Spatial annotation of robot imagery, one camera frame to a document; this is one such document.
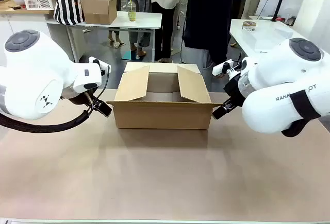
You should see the bystander in beige shirt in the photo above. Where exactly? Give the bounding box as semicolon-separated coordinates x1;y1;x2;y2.
144;0;187;63

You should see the brown packing tape roll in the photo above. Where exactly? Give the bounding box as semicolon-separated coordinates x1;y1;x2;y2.
242;20;257;32

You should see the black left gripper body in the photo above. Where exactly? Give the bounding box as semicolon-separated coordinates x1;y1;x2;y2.
60;88;98;106

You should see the person in navy CGP sweatshirt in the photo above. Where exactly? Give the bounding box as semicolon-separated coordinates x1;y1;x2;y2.
180;0;236;70

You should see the clear plastic cup with straw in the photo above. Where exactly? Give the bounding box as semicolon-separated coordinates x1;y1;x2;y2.
127;0;137;22

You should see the white rounded table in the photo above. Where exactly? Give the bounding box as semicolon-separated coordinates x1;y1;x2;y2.
229;19;310;58

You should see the white desk with metal legs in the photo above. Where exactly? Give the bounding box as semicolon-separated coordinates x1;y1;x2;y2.
46;11;163;63

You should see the teal floor mat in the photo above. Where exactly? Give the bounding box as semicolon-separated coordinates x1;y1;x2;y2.
121;50;141;61

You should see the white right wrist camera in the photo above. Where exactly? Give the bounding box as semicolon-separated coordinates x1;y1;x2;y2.
211;59;242;77

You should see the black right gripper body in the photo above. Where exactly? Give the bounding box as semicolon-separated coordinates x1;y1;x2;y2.
223;73;245;107

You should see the small open cardboard box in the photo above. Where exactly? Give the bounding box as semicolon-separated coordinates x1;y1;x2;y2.
80;0;118;25

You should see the bystander in grey trousers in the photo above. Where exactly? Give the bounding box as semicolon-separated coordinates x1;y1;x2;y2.
121;0;153;58

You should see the brown cardboard shipping box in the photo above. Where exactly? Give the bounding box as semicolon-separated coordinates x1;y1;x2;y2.
106;61;222;130

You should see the black white striped bag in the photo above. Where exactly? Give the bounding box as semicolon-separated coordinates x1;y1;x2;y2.
53;0;86;26

